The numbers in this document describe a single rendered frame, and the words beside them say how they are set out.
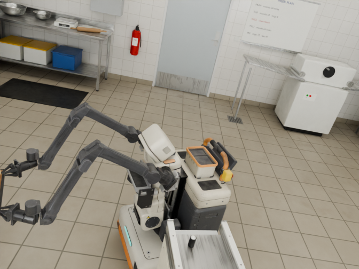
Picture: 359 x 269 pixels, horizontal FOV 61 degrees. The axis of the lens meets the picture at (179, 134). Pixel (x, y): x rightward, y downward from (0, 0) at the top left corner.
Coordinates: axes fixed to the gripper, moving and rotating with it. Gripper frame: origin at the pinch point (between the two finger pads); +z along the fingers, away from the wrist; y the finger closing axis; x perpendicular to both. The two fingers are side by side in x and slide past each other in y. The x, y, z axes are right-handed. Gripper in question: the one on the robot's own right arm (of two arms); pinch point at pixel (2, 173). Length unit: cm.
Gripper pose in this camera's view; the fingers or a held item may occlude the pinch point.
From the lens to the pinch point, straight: 204.4
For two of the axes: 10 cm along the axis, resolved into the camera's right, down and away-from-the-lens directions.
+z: -6.0, 2.8, -7.5
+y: -2.0, 8.6, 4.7
